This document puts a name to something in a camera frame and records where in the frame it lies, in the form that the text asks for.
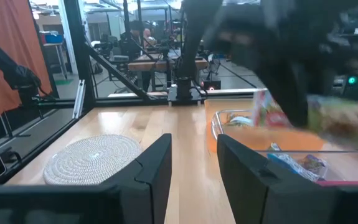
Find orange plastic tray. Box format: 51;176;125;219
204;98;326;154

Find light blue red-tipped bar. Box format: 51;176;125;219
252;89;358;150

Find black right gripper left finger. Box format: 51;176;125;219
0;133;173;224

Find person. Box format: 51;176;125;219
121;20;145;60
143;27;158;47

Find clear plastic bin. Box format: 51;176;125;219
211;108;358;183

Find black box red light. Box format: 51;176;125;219
202;79;222;91

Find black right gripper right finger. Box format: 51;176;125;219
216;133;358;224

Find blue storage bin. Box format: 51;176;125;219
43;33;64;44

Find black jointed support arm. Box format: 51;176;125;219
0;17;42;108

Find black aluminium rig frame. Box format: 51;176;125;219
0;0;266;187

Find round woven rope mat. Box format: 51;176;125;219
42;133;144;187

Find wooden workbench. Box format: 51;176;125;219
127;57;209;93

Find silver aluminium bracket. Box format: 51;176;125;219
72;79;87;119

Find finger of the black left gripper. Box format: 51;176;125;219
259;67;310;128

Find white side table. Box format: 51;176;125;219
43;42;69;80

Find red plastic tray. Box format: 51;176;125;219
315;179;358;187

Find orange curtain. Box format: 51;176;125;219
0;0;54;125

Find blue Chewy granola bar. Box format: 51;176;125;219
299;154;328;175
266;142;321;183

